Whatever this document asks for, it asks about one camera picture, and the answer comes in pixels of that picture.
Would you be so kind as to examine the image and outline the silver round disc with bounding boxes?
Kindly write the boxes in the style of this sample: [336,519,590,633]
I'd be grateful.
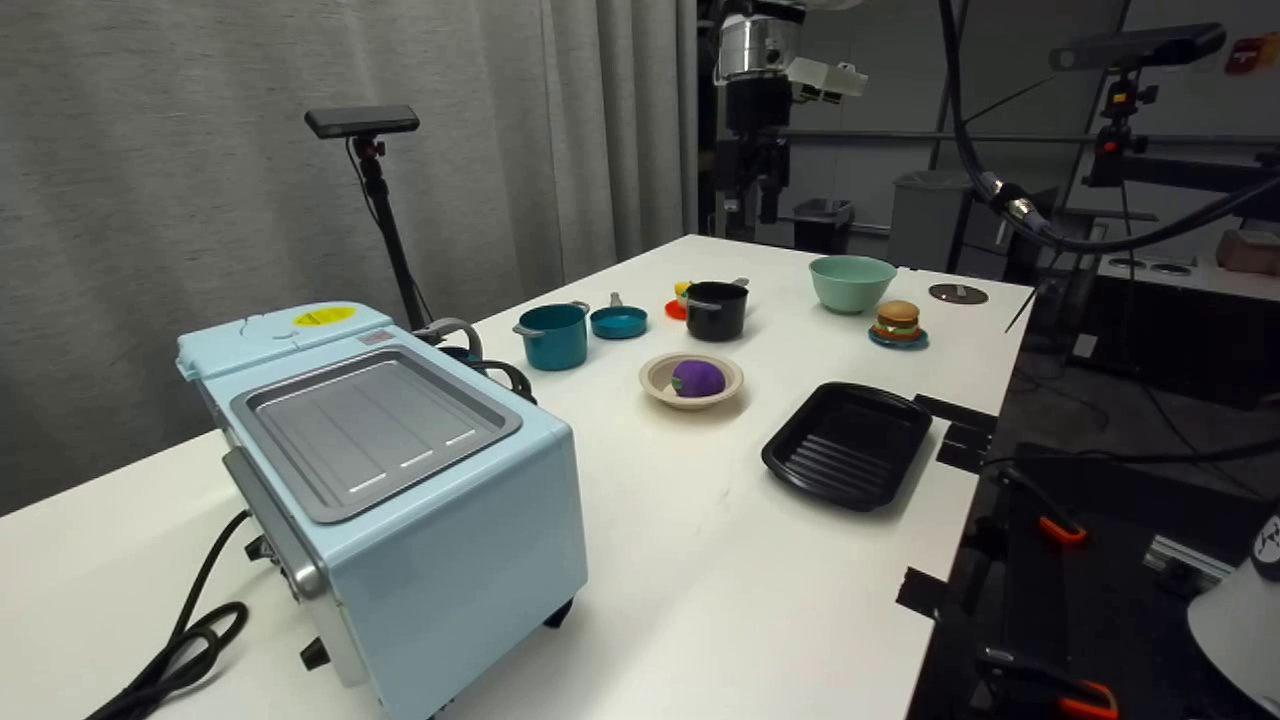
[923,278,992,306]

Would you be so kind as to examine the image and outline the black bar camera on tripod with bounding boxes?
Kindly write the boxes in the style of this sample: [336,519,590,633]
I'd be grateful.
[299,99,425,144]

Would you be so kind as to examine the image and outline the gray cabinet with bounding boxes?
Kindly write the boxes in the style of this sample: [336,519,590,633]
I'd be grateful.
[888,167,978,272]

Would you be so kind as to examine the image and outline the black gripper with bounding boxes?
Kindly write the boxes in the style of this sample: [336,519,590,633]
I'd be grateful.
[718,75,799,242]

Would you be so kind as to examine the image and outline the black tape piece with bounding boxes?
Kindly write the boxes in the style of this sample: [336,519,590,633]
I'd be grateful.
[910,393,999,435]
[895,565,960,618]
[930,423,992,477]

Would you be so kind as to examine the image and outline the small teal saucer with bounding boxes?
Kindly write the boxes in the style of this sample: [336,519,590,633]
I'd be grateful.
[864,318,930,356]

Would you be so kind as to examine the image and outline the purple round toy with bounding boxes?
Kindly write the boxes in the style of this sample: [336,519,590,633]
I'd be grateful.
[667,356,733,399]

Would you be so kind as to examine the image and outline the teal pot lid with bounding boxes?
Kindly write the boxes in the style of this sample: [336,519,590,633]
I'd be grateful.
[588,289,651,343]

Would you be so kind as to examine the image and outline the beige round plate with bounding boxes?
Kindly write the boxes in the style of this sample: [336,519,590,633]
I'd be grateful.
[635,346,747,414]

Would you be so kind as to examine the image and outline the black cable bundle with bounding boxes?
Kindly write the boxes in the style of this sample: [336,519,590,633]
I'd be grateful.
[414,311,538,404]

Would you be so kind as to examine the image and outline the black bin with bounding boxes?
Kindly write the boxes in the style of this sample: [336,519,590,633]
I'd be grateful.
[786,197,859,258]

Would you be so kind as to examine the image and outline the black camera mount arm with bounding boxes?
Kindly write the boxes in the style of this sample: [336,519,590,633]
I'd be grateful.
[1078,67,1169,192]

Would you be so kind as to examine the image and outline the teal toy pot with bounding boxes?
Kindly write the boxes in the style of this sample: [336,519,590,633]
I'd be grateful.
[511,298,597,377]

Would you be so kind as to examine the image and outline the gray curtain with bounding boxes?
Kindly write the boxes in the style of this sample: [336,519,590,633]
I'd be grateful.
[0,0,699,519]

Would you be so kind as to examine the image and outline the black toy pot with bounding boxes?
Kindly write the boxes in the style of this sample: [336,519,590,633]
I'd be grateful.
[678,276,751,343]

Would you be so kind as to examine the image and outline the black equipment case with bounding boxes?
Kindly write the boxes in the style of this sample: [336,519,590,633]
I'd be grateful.
[1063,254,1280,410]

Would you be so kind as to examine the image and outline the black ribbed grill tray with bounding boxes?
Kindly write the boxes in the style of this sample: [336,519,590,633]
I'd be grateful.
[755,379,937,517]

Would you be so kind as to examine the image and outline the white cone shade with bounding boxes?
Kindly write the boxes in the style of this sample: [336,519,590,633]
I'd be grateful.
[1184,511,1280,720]

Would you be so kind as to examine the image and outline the black bar camera on mount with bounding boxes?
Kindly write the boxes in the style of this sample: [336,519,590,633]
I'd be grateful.
[1047,15,1232,75]

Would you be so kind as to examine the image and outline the mint green bowl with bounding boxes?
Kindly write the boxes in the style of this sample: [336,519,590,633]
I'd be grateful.
[803,251,901,318]

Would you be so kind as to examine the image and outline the black power cord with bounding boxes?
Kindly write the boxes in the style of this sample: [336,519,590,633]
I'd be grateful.
[83,504,258,720]

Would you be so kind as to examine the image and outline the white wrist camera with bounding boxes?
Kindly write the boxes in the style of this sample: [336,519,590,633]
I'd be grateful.
[775,52,873,105]

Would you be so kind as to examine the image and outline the toy burger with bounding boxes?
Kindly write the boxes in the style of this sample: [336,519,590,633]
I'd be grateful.
[873,295,927,341]

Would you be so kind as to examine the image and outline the black robot cable hose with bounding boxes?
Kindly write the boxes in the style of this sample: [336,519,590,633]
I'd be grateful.
[930,0,1280,258]

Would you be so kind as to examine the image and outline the orange handled clamp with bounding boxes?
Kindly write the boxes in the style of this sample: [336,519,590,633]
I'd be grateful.
[992,463,1093,550]
[976,644,1123,720]

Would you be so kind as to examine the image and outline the black tripod stand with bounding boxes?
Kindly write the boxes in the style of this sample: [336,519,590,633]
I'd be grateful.
[345,132,438,331]

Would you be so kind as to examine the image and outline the light blue toaster oven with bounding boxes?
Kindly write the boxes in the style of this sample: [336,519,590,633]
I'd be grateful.
[171,295,590,720]

